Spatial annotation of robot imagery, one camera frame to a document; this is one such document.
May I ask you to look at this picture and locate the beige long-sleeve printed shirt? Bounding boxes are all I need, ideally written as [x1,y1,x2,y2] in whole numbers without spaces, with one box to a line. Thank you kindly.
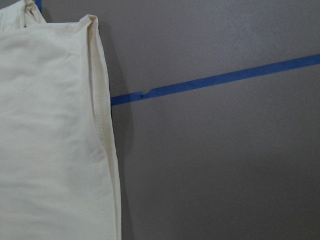
[0,0,122,240]

